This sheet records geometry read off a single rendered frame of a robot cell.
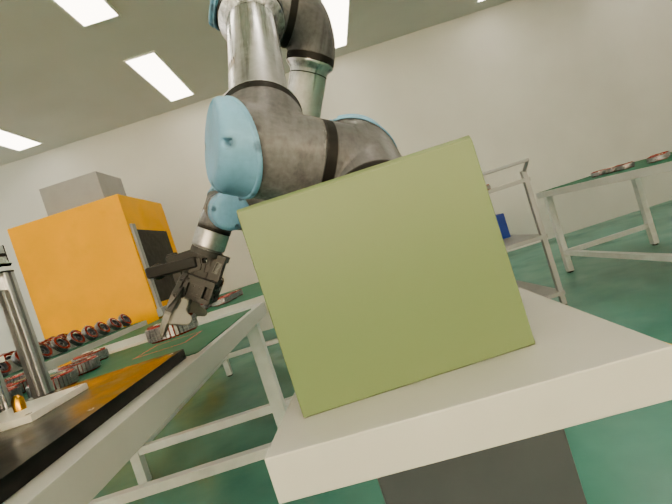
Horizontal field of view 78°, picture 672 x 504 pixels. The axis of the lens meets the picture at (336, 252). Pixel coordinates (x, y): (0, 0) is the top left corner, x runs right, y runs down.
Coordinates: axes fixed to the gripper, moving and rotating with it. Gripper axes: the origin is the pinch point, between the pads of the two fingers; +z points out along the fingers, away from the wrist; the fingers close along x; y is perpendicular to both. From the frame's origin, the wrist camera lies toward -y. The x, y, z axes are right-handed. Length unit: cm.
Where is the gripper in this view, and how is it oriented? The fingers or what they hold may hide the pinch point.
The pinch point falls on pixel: (170, 329)
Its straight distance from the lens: 103.2
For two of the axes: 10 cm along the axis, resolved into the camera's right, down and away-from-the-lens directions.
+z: -3.2, 9.5, 0.0
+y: 9.5, 3.2, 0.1
